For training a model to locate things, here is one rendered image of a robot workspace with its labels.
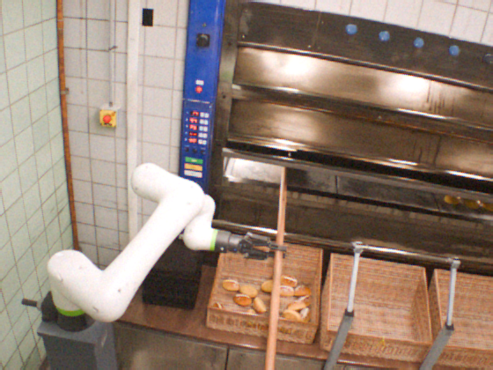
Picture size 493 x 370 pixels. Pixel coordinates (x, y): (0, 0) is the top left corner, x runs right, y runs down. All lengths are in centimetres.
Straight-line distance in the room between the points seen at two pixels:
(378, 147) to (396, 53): 46
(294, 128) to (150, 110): 72
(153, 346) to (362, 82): 170
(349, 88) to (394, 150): 39
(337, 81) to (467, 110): 64
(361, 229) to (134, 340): 136
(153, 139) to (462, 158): 157
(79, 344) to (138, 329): 94
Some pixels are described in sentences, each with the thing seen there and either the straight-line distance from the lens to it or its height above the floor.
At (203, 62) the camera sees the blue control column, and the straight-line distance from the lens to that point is 213.
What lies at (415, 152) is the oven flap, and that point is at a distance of 230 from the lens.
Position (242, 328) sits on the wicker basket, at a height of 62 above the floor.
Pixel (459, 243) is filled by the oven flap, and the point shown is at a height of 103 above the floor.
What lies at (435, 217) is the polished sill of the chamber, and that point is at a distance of 252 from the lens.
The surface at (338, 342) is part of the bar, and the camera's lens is 218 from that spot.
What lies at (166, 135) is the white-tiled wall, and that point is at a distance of 234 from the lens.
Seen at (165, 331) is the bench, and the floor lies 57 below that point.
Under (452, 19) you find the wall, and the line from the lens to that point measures 215.
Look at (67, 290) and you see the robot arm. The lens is 139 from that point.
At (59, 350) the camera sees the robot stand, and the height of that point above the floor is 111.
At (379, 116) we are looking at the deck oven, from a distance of 220.
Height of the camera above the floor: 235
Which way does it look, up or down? 30 degrees down
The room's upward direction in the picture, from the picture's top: 8 degrees clockwise
